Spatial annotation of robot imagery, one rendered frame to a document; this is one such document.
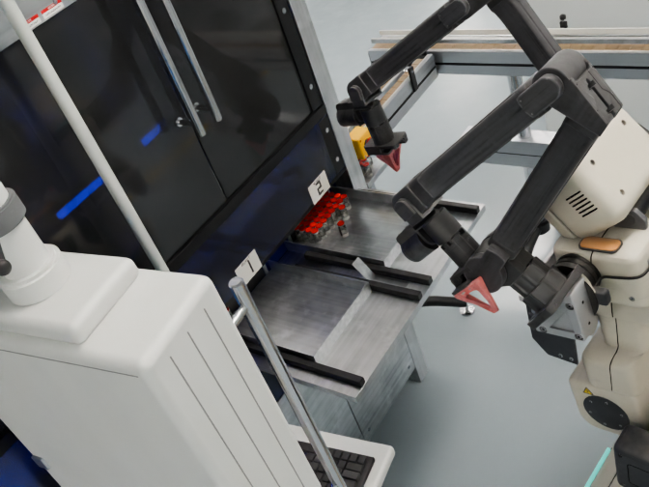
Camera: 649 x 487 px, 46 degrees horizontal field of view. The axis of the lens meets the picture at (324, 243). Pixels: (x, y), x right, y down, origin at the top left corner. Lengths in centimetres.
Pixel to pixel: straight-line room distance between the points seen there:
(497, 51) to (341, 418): 134
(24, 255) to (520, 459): 188
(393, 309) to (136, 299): 92
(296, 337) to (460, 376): 108
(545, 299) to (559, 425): 136
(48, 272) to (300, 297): 100
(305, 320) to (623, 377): 77
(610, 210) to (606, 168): 7
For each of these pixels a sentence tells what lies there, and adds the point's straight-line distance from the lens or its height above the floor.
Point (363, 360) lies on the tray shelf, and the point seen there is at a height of 88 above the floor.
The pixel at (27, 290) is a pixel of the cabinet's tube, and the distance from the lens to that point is 118.
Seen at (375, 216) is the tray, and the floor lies 88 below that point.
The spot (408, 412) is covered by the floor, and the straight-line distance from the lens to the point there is 285.
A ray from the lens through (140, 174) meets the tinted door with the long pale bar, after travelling 172.
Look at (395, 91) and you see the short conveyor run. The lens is 270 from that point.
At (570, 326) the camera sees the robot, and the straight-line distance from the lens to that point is 144.
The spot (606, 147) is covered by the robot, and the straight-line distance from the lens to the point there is 144.
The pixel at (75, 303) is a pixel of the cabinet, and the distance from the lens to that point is 114.
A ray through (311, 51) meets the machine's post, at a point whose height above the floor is 136.
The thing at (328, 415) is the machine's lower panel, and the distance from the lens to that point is 244.
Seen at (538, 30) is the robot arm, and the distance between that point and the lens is 168.
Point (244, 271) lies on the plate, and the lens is 198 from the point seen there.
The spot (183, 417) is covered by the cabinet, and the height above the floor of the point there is 143.
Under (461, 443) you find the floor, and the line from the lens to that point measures 273.
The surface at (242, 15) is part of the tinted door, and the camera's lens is 192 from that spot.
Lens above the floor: 219
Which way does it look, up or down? 37 degrees down
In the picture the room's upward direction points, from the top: 22 degrees counter-clockwise
